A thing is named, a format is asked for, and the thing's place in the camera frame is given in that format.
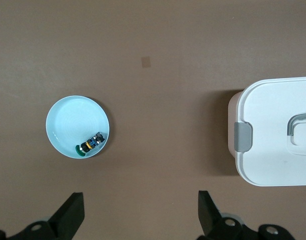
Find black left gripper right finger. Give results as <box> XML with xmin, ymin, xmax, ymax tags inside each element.
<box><xmin>196</xmin><ymin>190</ymin><xmax>298</xmax><ymax>240</ymax></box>

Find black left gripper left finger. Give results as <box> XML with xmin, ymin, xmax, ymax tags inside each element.
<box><xmin>0</xmin><ymin>191</ymin><xmax>85</xmax><ymax>240</ymax></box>

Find white lidded lunch box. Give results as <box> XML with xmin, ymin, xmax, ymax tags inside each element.
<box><xmin>227</xmin><ymin>76</ymin><xmax>306</xmax><ymax>188</ymax></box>

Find light blue round plate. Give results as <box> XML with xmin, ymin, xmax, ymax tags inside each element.
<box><xmin>44</xmin><ymin>94</ymin><xmax>111</xmax><ymax>160</ymax></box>

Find brown tape patch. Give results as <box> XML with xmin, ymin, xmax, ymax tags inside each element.
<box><xmin>140</xmin><ymin>56</ymin><xmax>152</xmax><ymax>69</ymax></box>

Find green push-button switch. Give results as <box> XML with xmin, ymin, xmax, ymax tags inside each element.
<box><xmin>74</xmin><ymin>131</ymin><xmax>105</xmax><ymax>158</ymax></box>

